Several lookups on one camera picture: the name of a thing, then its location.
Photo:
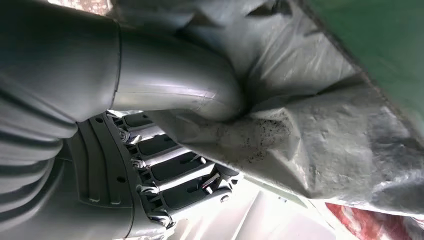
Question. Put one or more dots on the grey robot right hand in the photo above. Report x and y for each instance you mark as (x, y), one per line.
(159, 76)

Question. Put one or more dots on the green conveyor belt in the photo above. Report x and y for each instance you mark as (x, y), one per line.
(381, 39)

